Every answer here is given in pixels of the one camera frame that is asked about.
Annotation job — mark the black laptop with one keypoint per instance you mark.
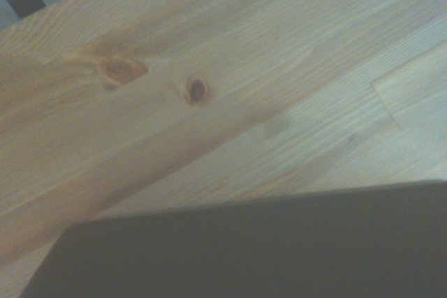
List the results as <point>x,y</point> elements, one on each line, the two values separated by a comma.
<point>244,252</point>

